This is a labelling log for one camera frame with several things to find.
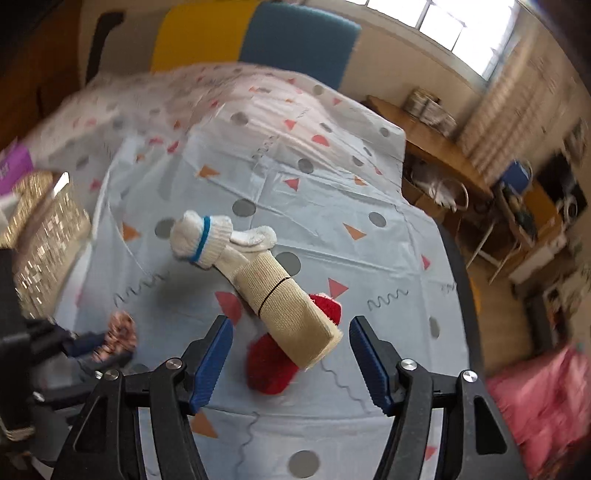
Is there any gold glitter box lid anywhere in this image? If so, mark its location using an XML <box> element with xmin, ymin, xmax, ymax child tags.
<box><xmin>1</xmin><ymin>170</ymin><xmax>91</xmax><ymax>318</ymax></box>

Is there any red knitted sock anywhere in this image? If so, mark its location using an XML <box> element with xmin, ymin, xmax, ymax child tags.
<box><xmin>245</xmin><ymin>293</ymin><xmax>342</xmax><ymax>395</ymax></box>

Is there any grey yellow blue headboard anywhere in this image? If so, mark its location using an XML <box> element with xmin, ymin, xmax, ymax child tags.
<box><xmin>85</xmin><ymin>1</ymin><xmax>361</xmax><ymax>89</ymax></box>

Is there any stack of books on desk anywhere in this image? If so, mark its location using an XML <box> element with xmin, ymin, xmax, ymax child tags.
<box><xmin>403</xmin><ymin>88</ymin><xmax>457</xmax><ymax>138</ymax></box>

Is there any patterned light blue bedsheet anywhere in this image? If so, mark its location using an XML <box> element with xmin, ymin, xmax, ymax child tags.
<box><xmin>26</xmin><ymin>64</ymin><xmax>469</xmax><ymax>479</ymax></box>

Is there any window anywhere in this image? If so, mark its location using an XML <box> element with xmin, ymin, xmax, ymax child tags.
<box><xmin>346</xmin><ymin>0</ymin><xmax>520</xmax><ymax>81</ymax></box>

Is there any purple cardboard box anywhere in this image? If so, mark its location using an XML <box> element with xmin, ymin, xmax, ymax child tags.
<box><xmin>0</xmin><ymin>143</ymin><xmax>34</xmax><ymax>196</ymax></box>

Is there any beige ribbed sock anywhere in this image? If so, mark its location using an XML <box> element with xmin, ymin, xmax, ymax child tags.
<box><xmin>233</xmin><ymin>252</ymin><xmax>342</xmax><ymax>370</ymax></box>

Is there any wooden desk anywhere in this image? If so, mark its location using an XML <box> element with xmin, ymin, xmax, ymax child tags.
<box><xmin>363</xmin><ymin>96</ymin><xmax>493</xmax><ymax>200</ymax></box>

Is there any blue chair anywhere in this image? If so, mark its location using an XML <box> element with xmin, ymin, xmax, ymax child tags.
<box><xmin>499</xmin><ymin>160</ymin><xmax>534</xmax><ymax>195</ymax></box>

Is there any floral curtain right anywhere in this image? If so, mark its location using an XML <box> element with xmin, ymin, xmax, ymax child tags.
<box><xmin>458</xmin><ymin>27</ymin><xmax>578</xmax><ymax>186</ymax></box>

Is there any white sock with blue stripe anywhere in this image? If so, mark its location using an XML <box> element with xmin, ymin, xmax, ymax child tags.
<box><xmin>169</xmin><ymin>210</ymin><xmax>277</xmax><ymax>284</ymax></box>

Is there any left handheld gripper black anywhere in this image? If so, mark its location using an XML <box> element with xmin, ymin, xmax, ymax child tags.
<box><xmin>1</xmin><ymin>248</ymin><xmax>132</xmax><ymax>455</ymax></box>

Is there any pink blanket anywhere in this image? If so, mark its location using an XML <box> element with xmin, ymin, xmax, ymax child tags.
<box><xmin>487</xmin><ymin>345</ymin><xmax>590</xmax><ymax>479</ymax></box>

